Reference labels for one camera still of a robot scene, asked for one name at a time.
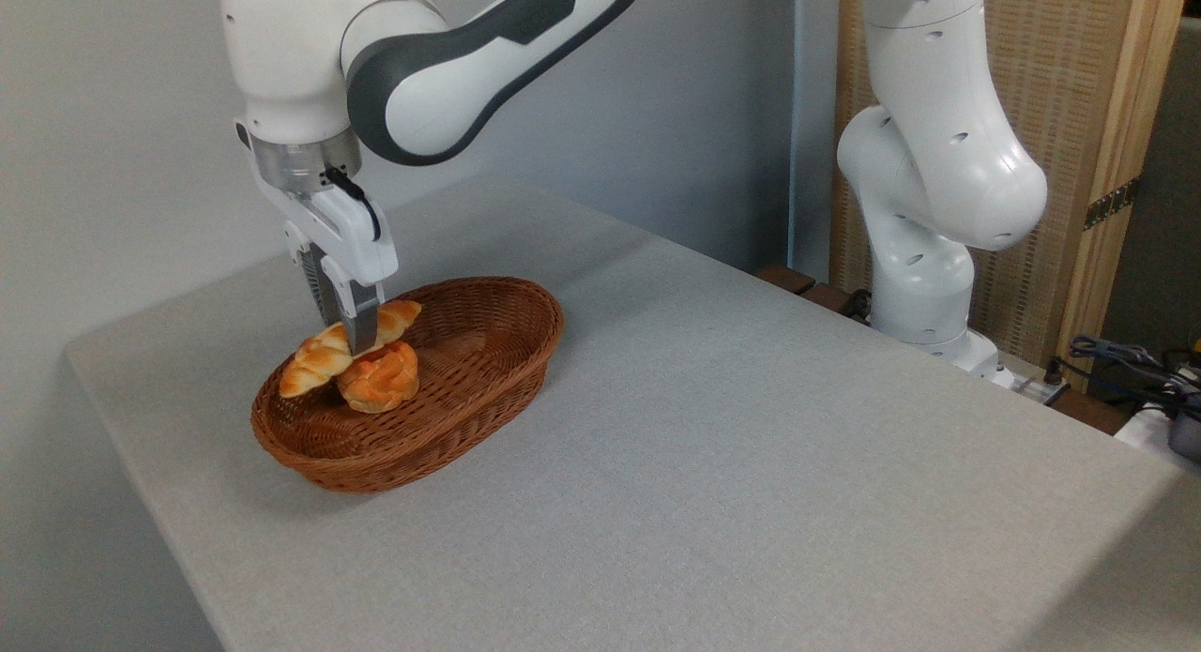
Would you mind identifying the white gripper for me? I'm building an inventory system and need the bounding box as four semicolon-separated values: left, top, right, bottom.
235;119;399;355

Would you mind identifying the long braided bread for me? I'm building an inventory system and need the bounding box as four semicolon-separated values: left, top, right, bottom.
279;300;423;400

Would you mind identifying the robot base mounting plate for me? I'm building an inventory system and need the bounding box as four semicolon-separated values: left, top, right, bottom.
976;350;1071;406

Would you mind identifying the round orange bread roll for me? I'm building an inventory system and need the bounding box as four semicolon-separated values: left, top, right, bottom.
337;341;420;415

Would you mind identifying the brown wicker basket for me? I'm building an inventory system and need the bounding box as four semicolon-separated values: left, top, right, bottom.
251;277;566;494

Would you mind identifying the brown wooden block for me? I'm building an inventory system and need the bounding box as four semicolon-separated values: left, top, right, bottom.
800;283;857;315
755;265;817;295

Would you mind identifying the wooden woven folding screen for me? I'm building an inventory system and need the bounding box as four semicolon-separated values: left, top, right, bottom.
830;0;1191;390

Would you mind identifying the white power strip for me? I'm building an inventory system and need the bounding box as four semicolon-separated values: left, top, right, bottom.
1114;403;1201;475

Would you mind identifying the grey electronic box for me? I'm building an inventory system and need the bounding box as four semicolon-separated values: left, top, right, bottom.
1167;411;1201;464

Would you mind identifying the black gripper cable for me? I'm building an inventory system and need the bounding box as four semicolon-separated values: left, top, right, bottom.
322;167;382;242

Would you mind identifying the bundle of dark cables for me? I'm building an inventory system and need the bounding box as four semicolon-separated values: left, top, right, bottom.
1068;334;1201;420

